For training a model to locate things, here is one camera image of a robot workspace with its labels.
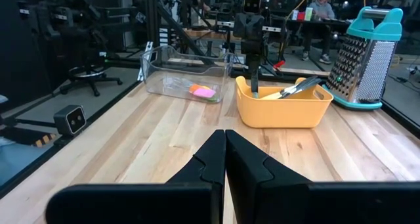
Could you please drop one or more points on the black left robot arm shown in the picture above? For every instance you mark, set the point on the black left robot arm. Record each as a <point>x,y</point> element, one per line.
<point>275,29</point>

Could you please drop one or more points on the black table-level camera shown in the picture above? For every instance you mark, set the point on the black table-level camera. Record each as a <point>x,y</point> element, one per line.
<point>70,119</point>

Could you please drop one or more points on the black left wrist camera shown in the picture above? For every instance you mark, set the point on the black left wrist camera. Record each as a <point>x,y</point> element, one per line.
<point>253,3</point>

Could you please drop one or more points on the large clear plastic container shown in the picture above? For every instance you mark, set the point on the large clear plastic container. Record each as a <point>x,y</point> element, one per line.
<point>164,86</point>

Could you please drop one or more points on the red box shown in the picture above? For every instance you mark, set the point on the red box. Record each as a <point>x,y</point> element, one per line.
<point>301,16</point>

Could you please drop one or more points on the yellow plastic bin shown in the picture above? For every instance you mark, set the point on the yellow plastic bin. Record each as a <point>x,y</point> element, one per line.
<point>282,114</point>

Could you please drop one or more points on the yellow black striped block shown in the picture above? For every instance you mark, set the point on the yellow black striped block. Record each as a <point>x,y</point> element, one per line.
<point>44,140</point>

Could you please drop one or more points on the teal metal box grater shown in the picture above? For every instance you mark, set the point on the teal metal box grater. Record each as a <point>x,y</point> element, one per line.
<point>361,69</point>

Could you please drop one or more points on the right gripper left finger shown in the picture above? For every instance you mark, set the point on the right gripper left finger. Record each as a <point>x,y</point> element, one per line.
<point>147,204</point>

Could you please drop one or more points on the green mini spatula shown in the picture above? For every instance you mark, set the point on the green mini spatula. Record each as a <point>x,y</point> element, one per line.
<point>213,99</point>

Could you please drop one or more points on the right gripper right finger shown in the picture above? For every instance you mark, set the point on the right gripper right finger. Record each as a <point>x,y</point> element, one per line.
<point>311,204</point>

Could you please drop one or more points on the orange mini spatula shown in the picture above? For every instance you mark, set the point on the orange mini spatula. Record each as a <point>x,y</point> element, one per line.
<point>194,88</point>

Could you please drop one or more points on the black office chair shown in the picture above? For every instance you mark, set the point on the black office chair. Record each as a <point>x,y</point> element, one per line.
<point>88,76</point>

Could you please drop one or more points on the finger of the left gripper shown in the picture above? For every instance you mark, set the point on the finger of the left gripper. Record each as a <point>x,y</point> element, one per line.
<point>251,73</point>
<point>257,73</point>

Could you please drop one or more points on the black background desk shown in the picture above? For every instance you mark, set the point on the black background desk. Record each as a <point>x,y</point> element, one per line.
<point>328,21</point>

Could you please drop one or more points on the person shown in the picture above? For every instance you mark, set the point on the person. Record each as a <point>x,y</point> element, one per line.
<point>320,10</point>

